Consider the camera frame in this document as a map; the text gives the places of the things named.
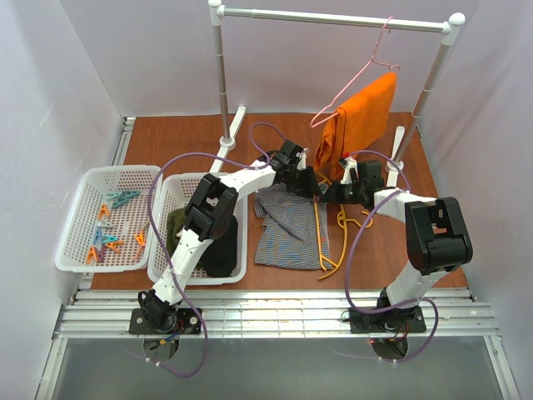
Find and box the grey striped underwear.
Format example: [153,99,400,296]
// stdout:
[254,183,332,271]

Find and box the yellow plastic hanger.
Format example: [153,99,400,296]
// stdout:
[311,170,374,280]

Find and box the white clothespin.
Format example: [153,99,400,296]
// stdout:
[97,220,113,229]

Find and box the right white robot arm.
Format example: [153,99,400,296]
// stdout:
[320,157,473,317]

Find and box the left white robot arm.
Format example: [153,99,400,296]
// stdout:
[138,139,321,333]

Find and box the orange towel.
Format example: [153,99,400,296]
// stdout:
[315,72,397,180]

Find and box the black garment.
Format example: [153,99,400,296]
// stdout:
[199,216,238,278]

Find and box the white laundry basket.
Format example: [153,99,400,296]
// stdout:
[147,172,248,286]

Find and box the olive green garment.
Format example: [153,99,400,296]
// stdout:
[166,207,186,256]

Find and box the orange clothespin middle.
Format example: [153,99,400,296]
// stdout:
[135,231,146,247]

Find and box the orange clothespin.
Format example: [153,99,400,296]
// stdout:
[97,204,110,220]
[135,231,146,247]
[86,246,100,264]

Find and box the teal clothespin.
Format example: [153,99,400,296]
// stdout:
[107,191,140,209]

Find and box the white clothespin basket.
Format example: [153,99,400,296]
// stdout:
[55,164,162,273]

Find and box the silver clothes rack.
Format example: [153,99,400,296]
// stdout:
[208,1,466,162]

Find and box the blue clothespin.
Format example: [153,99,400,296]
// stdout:
[93,228,118,246]

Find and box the orange clothespin front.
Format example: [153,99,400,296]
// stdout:
[86,246,100,264]

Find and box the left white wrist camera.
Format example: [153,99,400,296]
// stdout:
[296,147,309,170]

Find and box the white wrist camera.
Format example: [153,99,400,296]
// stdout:
[296,147,309,170]
[338,156,358,185]

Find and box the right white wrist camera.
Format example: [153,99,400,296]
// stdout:
[338,156,358,185]

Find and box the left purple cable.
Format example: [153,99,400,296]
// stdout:
[148,122,288,378]

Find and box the purple cable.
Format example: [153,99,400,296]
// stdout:
[148,122,288,378]
[343,150,441,363]

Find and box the pink wire hanger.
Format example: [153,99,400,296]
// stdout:
[310,16,401,128]

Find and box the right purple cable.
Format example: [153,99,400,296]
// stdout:
[343,150,441,363]

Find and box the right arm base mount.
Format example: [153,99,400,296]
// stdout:
[341,306,426,333]

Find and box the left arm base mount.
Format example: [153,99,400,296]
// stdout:
[128,308,202,335]

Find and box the aluminium rail frame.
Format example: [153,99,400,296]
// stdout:
[34,116,521,400]

